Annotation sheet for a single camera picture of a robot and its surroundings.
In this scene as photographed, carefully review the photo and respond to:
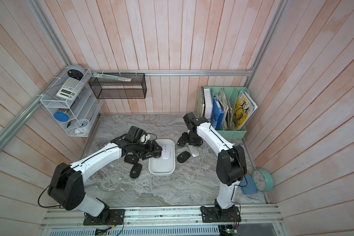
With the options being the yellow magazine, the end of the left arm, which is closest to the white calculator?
the end of the left arm

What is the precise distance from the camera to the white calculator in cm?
75

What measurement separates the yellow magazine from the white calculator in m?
1.00
